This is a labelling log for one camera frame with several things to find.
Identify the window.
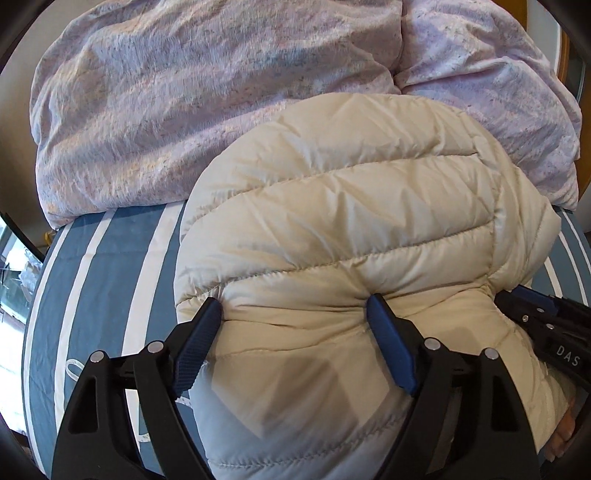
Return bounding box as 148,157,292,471
0,215,47,335

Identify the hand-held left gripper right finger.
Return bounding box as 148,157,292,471
366,294,541,480

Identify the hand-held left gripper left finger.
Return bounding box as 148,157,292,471
51,297,223,480

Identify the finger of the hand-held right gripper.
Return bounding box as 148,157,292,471
514,285,570,313
495,290,551,343

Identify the person's right hand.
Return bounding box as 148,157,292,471
544,401,579,468

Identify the lilac patterned duvet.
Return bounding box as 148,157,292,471
30,0,583,230

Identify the cream quilted puffer jacket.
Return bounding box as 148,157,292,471
173,92,578,480

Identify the blue white striped bed sheet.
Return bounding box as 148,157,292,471
23,200,591,480

